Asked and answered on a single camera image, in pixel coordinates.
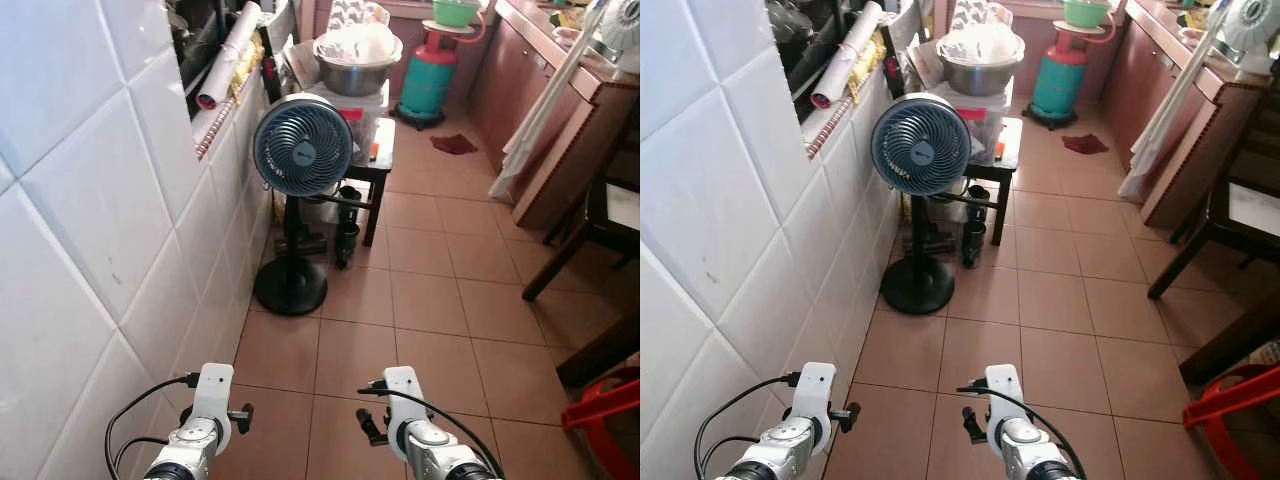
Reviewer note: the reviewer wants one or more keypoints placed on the blue standing fan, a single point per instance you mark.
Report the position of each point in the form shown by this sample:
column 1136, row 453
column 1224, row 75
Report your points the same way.
column 302, row 145
column 920, row 145

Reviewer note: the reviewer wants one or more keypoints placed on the large steel basin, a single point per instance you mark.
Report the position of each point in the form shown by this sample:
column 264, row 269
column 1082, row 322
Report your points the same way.
column 356, row 70
column 980, row 70

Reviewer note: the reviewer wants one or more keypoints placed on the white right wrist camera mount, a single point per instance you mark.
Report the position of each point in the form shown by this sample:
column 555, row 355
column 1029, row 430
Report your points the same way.
column 404, row 392
column 1004, row 390

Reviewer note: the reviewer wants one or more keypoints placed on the rolled white paper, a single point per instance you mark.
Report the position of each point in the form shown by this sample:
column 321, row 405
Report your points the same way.
column 228, row 60
column 845, row 55

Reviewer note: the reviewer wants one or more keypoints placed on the dark wooden chair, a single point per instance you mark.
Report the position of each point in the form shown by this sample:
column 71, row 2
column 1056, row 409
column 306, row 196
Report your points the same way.
column 590, row 225
column 1215, row 225

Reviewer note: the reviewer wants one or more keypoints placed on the long white board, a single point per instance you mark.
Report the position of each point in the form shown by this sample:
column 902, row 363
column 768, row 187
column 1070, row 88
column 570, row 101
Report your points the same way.
column 1165, row 110
column 545, row 110

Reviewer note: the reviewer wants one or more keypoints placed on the clear plastic storage box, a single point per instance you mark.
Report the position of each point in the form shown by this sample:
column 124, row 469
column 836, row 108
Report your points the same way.
column 368, row 125
column 990, row 125

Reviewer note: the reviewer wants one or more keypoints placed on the red plastic stool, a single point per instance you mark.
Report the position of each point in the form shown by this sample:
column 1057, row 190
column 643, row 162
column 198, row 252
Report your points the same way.
column 1225, row 405
column 600, row 410

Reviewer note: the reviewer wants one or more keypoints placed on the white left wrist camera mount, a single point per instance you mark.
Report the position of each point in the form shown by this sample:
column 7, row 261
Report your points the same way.
column 212, row 392
column 816, row 390

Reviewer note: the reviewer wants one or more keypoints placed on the green plastic bowl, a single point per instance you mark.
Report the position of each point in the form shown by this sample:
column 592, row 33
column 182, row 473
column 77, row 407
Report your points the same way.
column 456, row 12
column 1086, row 12

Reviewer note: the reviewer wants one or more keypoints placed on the brown kitchen cabinet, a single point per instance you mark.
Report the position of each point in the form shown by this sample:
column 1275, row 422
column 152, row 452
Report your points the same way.
column 560, row 140
column 1190, row 140

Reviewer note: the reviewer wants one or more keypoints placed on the teal gas cylinder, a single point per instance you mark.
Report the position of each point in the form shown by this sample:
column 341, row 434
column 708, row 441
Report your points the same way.
column 428, row 80
column 1058, row 82

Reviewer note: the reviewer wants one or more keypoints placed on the small black side table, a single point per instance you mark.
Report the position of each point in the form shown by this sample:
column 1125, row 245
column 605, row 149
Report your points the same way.
column 380, row 170
column 1005, row 172

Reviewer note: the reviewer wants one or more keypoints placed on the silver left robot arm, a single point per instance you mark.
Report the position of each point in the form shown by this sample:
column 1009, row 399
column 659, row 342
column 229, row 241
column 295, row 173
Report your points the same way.
column 190, row 448
column 790, row 445

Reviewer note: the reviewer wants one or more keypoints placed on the white fan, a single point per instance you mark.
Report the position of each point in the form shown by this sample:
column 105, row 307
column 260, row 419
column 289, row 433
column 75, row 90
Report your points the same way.
column 1250, row 25
column 622, row 25

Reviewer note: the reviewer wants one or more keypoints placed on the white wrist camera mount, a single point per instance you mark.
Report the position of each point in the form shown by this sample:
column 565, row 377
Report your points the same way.
column 816, row 390
column 1004, row 390
column 212, row 392
column 404, row 392

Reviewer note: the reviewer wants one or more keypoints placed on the dark red floor cloth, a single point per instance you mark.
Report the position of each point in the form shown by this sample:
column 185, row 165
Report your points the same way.
column 454, row 144
column 1084, row 144

